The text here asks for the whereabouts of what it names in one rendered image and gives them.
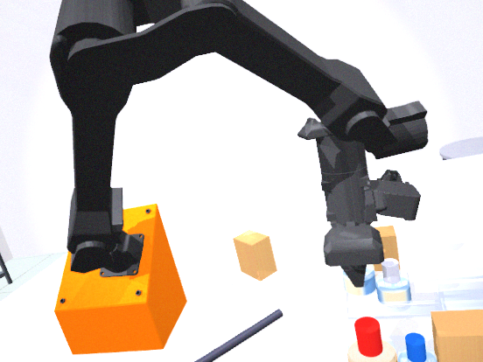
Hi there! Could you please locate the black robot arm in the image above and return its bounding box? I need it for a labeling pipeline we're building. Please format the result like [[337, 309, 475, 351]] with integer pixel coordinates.
[[49, 0, 429, 277]]

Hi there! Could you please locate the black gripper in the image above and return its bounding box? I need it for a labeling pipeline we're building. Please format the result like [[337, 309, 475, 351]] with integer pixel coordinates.
[[321, 165, 384, 288]]

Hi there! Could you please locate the grey rod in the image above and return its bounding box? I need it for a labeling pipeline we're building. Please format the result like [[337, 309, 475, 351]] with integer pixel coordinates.
[[194, 309, 283, 362]]

